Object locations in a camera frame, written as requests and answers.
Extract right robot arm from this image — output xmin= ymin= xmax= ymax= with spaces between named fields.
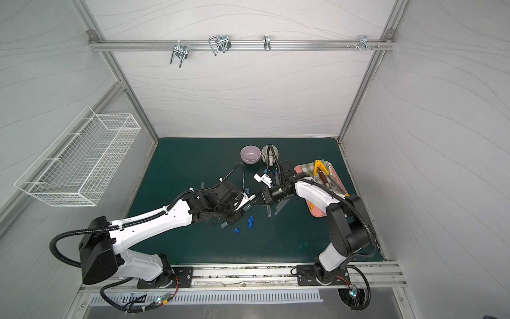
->
xmin=254 ymin=167 xmax=377 ymax=285

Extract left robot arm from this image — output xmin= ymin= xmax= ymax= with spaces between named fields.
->
xmin=49 ymin=180 xmax=253 ymax=285

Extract test tube ten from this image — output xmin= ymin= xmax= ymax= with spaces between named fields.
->
xmin=274 ymin=198 xmax=292 ymax=216

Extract grey ribbed mug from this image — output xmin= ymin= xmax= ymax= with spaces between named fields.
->
xmin=261 ymin=144 xmax=280 ymax=167

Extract green table mat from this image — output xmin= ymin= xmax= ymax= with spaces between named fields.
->
xmin=130 ymin=138 xmax=355 ymax=265

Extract purple bowl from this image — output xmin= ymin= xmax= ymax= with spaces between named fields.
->
xmin=240 ymin=145 xmax=262 ymax=165

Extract pink tray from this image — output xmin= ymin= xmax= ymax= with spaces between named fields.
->
xmin=294 ymin=161 xmax=353 ymax=219

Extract yellow tongs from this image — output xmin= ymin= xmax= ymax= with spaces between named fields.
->
xmin=313 ymin=159 xmax=329 ymax=176

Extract metal clamp three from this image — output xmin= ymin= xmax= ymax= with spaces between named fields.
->
xmin=262 ymin=35 xmax=271 ymax=52

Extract metal clamp two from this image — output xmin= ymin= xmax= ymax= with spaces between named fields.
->
xmin=208 ymin=35 xmax=232 ymax=56

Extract metal clamp one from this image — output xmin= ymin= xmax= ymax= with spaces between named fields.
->
xmin=170 ymin=43 xmax=189 ymax=68

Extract metal clamp four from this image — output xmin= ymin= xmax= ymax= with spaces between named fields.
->
xmin=345 ymin=35 xmax=380 ymax=51

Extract aluminium cross bar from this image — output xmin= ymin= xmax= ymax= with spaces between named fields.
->
xmin=89 ymin=38 xmax=397 ymax=52

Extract brown handled utensil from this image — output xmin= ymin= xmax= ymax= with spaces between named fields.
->
xmin=317 ymin=168 xmax=330 ymax=187

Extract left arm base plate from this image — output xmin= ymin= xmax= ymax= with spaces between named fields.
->
xmin=136 ymin=267 xmax=194 ymax=289

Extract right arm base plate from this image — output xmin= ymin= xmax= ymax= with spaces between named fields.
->
xmin=290 ymin=264 xmax=350 ymax=287

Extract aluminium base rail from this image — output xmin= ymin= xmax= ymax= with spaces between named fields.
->
xmin=79 ymin=261 xmax=408 ymax=294

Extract white wire basket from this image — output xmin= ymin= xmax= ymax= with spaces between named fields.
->
xmin=14 ymin=106 xmax=141 ymax=207

